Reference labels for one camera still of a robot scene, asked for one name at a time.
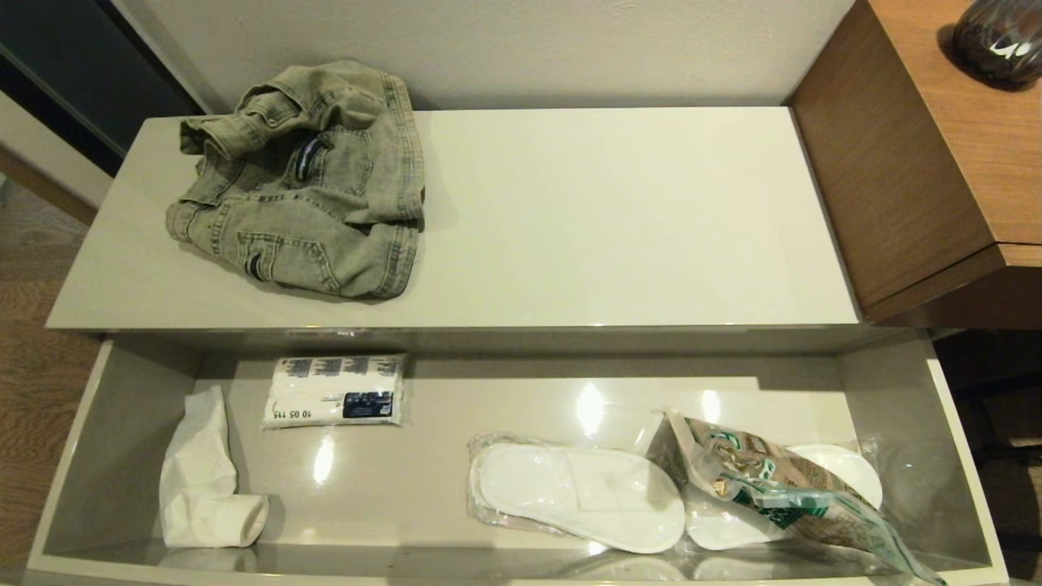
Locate glossy white cabinet body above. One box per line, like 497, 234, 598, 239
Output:
45, 106, 862, 333

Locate green printed snack bag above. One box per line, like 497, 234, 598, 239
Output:
647, 409, 949, 586

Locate blue and white tissue pack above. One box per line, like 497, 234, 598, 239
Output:
262, 353, 406, 429

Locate glossy white drawer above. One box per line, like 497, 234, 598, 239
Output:
24, 328, 1012, 586

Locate faded denim shorts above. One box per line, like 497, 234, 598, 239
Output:
165, 59, 427, 302

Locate brown wooden desk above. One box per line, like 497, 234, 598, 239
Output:
790, 0, 1042, 330

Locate white slipper in clear wrap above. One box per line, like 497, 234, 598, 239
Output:
686, 442, 886, 552
468, 433, 687, 556

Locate white crumpled cloth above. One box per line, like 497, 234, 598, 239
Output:
159, 385, 269, 550

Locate dark glass jar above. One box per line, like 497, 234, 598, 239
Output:
952, 0, 1042, 90

